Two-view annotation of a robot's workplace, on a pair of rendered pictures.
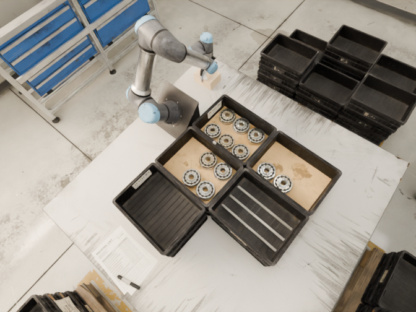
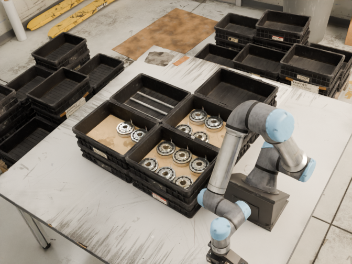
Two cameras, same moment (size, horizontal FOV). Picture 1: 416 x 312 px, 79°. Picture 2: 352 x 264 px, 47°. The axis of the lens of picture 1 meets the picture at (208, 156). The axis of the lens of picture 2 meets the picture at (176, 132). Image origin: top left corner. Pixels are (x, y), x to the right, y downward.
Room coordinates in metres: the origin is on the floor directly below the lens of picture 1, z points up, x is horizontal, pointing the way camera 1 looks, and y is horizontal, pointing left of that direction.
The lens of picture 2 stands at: (2.11, -0.33, 2.42)
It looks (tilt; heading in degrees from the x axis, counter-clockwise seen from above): 44 degrees down; 172
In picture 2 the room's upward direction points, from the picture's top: 7 degrees counter-clockwise
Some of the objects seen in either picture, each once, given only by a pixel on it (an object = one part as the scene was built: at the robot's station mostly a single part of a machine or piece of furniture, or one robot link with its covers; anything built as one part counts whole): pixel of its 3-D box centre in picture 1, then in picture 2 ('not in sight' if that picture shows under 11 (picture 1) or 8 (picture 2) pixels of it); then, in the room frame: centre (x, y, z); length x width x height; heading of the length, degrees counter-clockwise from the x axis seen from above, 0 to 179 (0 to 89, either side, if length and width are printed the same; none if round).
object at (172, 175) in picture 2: (241, 124); (165, 174); (0.79, -0.23, 0.86); 0.10 x 0.10 x 0.01
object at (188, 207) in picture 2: not in sight; (176, 176); (0.74, -0.17, 0.76); 0.40 x 0.30 x 0.12; 40
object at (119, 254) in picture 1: (123, 259); (262, 89); (0.15, 0.55, 0.70); 0.33 x 0.23 x 0.01; 43
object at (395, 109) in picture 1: (369, 114); not in sight; (1.01, -1.36, 0.37); 0.40 x 0.30 x 0.45; 43
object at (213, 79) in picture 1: (207, 77); not in sight; (1.32, -0.08, 0.74); 0.16 x 0.12 x 0.07; 43
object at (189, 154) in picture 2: (226, 141); (182, 155); (0.70, -0.12, 0.86); 0.10 x 0.10 x 0.01
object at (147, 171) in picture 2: (233, 127); (173, 156); (0.74, -0.17, 0.92); 0.40 x 0.30 x 0.02; 40
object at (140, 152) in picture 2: (233, 132); (174, 163); (0.74, -0.17, 0.87); 0.40 x 0.30 x 0.11; 40
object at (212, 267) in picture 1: (224, 201); (187, 182); (0.48, -0.07, 0.35); 1.60 x 1.60 x 0.70; 43
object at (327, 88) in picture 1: (322, 95); not in sight; (1.30, -1.09, 0.31); 0.40 x 0.30 x 0.34; 43
